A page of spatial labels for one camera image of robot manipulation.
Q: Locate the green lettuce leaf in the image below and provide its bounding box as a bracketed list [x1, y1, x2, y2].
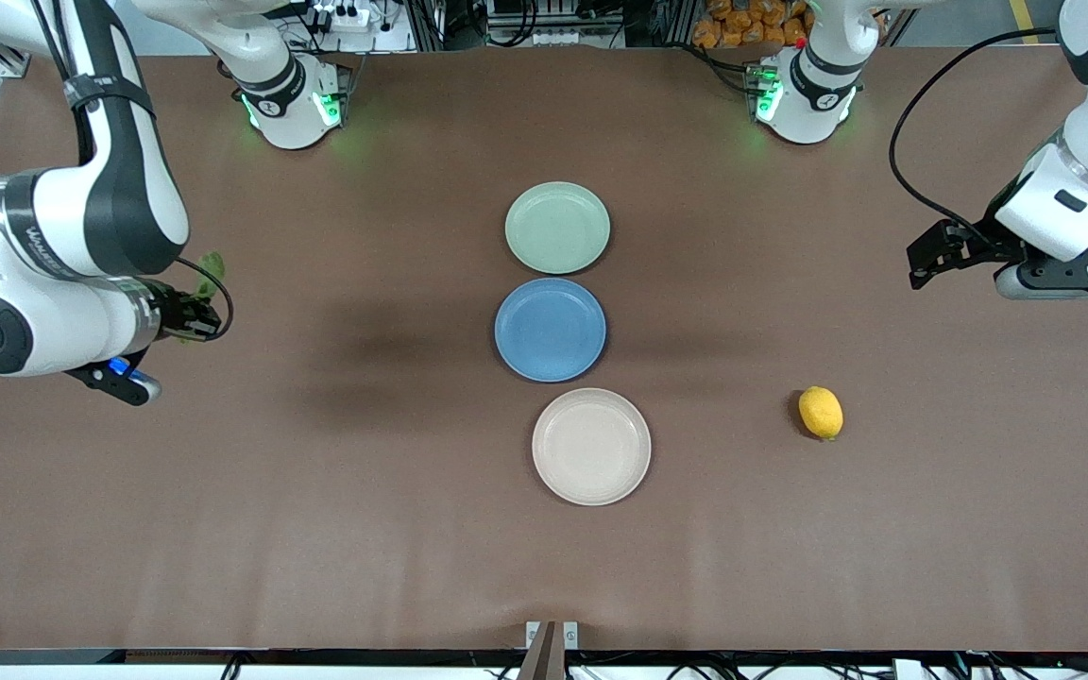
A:
[176, 250, 229, 346]

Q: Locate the yellow lemon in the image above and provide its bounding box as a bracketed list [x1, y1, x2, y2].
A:
[798, 385, 844, 441]

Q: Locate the orange snack packets bag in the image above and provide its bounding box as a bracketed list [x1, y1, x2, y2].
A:
[692, 0, 814, 50]

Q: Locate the white power strip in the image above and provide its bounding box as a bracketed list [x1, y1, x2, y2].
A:
[311, 3, 372, 31]

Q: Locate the blue plate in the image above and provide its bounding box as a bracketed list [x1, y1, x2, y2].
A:
[494, 278, 608, 383]

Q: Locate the metal equipment rack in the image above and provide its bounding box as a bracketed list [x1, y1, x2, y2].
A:
[407, 0, 696, 50]

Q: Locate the light green plate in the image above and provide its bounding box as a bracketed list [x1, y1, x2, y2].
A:
[504, 181, 612, 276]

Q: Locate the beige plate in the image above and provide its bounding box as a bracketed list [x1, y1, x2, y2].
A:
[532, 387, 653, 507]

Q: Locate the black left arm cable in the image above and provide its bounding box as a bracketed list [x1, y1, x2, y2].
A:
[889, 26, 1064, 254]

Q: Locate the metal bracket with brown post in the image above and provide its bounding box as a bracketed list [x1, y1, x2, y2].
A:
[518, 620, 580, 680]

